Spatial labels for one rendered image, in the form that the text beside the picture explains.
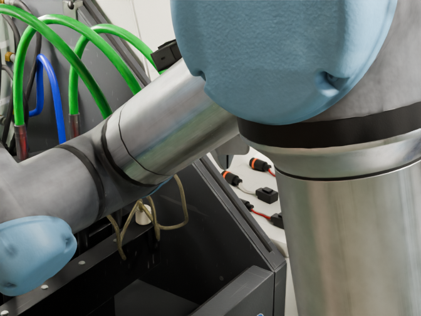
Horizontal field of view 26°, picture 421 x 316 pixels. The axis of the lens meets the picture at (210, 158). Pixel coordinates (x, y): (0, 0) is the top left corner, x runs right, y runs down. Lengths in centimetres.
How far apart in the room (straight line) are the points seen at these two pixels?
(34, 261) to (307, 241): 30
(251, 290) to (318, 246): 92
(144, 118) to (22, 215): 12
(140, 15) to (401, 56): 108
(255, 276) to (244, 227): 8
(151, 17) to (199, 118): 83
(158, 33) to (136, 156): 78
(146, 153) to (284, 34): 35
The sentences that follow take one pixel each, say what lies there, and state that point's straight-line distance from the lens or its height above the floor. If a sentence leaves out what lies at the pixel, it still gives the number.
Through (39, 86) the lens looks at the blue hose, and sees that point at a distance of 158.
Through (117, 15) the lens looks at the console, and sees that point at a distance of 150.
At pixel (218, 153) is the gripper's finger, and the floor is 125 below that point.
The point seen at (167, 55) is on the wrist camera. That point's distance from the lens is 111.
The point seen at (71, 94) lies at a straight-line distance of 145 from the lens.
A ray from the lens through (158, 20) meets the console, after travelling 152.
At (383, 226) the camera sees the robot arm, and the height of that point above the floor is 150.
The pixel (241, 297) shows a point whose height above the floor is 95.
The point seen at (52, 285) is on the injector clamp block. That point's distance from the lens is 137.
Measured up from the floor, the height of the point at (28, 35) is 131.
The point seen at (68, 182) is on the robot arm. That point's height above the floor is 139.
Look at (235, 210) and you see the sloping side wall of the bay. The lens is 144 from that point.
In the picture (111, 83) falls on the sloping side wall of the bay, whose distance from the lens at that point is 150.
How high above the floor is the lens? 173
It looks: 26 degrees down
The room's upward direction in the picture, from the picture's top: straight up
